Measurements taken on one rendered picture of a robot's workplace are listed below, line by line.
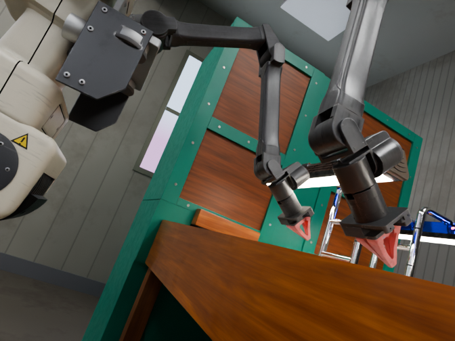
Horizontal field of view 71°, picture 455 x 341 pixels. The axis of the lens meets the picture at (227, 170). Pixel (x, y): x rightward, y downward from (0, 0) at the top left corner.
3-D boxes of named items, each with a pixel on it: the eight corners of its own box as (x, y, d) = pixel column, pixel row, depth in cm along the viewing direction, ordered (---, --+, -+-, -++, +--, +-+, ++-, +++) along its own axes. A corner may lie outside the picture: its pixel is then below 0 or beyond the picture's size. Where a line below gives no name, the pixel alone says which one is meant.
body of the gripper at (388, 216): (364, 214, 62) (349, 180, 61) (414, 217, 52) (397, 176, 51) (341, 231, 59) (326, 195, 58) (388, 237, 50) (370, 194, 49)
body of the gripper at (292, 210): (293, 210, 102) (282, 191, 101) (314, 211, 93) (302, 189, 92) (279, 222, 100) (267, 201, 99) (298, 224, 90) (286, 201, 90)
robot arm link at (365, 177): (323, 164, 56) (347, 160, 51) (349, 149, 59) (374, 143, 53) (338, 199, 56) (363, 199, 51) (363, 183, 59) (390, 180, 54)
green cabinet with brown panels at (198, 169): (160, 198, 132) (237, 15, 155) (141, 199, 183) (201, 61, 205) (389, 291, 175) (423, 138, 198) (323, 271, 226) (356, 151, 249)
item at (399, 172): (386, 168, 76) (392, 141, 78) (260, 183, 133) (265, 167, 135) (408, 181, 78) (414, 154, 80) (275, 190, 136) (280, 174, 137)
